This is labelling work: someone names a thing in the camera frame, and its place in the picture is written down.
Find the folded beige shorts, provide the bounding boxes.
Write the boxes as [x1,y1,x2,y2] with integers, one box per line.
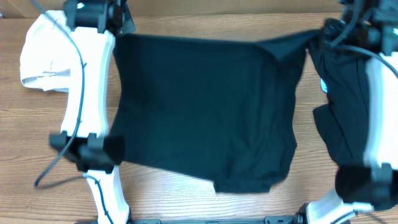
[20,11,80,92]

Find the light blue item under pile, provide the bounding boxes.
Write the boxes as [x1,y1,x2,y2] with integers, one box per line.
[320,78,328,93]

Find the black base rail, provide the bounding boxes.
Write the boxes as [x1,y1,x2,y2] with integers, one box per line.
[127,216,295,224]

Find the black clothes pile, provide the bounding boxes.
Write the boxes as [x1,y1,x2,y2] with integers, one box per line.
[308,40,369,166]

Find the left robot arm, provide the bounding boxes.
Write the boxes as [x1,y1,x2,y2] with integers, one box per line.
[46,0,135,223]

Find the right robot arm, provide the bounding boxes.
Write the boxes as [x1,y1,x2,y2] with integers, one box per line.
[292,1,397,223]

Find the black t-shirt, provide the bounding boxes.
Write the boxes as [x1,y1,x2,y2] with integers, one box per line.
[110,30,317,194]

